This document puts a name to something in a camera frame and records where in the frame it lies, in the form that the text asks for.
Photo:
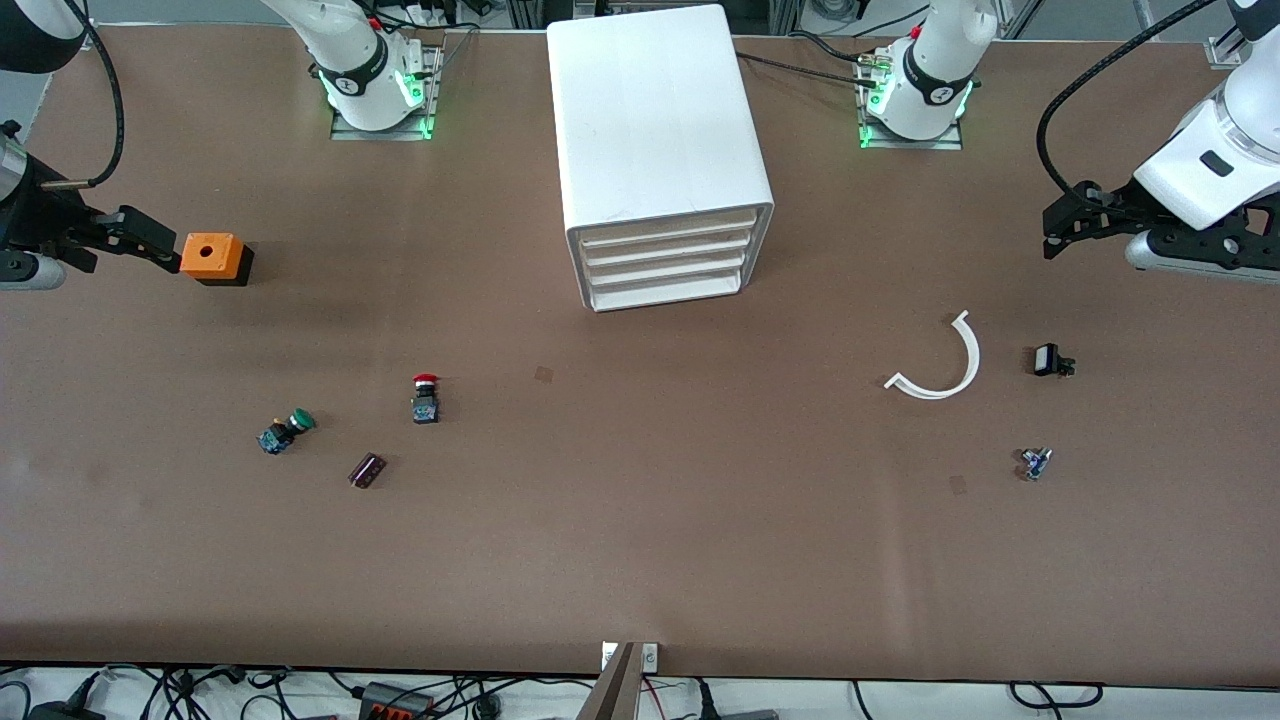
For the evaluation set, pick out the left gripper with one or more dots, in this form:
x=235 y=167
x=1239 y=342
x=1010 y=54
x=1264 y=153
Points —
x=1117 y=207

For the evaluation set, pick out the white drawer cabinet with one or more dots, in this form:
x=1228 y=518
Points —
x=650 y=110

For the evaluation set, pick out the small purple component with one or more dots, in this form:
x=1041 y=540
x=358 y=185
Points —
x=367 y=470

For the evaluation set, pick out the white table bracket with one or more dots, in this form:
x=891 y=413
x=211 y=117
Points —
x=650 y=657

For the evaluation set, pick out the orange box with hole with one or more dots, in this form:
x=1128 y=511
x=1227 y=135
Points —
x=205 y=255

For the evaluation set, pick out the black plug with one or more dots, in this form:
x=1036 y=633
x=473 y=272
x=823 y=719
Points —
x=708 y=705

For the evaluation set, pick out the wooden post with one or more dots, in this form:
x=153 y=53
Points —
x=612 y=695

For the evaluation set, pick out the aluminium corner profile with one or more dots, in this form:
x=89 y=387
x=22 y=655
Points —
x=1222 y=52

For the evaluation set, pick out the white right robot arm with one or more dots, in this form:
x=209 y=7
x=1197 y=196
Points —
x=350 y=60

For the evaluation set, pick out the white curved plastic strip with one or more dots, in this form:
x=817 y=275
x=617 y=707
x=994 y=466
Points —
x=973 y=355

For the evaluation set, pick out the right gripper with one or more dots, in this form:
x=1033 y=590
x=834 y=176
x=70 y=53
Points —
x=40 y=213

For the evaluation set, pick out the black orange power strip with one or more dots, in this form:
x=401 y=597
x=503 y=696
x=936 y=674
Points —
x=395 y=705

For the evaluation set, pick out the small blue component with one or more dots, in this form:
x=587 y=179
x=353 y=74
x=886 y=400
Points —
x=1035 y=463

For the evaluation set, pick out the black white switch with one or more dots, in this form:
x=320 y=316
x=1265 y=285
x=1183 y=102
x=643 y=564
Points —
x=1047 y=360

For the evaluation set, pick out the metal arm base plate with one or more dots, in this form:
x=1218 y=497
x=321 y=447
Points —
x=425 y=125
x=950 y=143

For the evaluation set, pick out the red push button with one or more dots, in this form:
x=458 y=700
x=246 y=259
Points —
x=425 y=400

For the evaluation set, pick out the white plastic drawer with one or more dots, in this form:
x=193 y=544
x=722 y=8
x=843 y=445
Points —
x=668 y=290
x=668 y=270
x=665 y=228
x=668 y=252

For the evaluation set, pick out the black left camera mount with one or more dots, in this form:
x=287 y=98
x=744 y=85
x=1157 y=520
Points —
x=1225 y=245

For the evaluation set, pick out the green push button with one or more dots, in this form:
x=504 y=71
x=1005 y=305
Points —
x=285 y=432

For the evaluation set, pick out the black power adapter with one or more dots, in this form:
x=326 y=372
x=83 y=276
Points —
x=65 y=712

